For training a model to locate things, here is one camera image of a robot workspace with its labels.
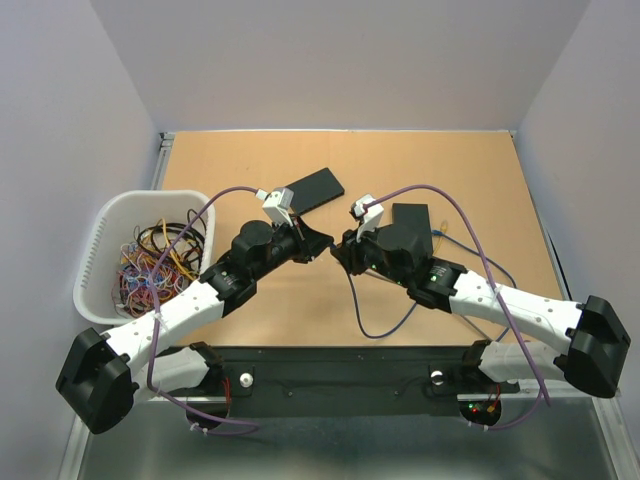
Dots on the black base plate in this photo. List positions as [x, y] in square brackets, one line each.
[264, 382]

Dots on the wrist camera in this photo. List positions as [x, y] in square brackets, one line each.
[368, 213]
[276, 204]

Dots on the black network switch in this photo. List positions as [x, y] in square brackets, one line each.
[416, 218]
[314, 191]

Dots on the aluminium frame rail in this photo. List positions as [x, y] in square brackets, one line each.
[481, 217]

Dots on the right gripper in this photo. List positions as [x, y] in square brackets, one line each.
[349, 248]

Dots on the white plastic bin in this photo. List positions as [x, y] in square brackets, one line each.
[114, 227]

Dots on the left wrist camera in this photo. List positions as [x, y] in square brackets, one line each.
[276, 204]

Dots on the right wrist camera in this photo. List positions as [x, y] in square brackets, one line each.
[368, 213]

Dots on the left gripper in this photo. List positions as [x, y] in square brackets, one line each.
[309, 242]

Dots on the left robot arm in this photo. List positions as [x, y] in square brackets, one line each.
[97, 376]

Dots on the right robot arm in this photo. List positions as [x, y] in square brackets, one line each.
[582, 343]

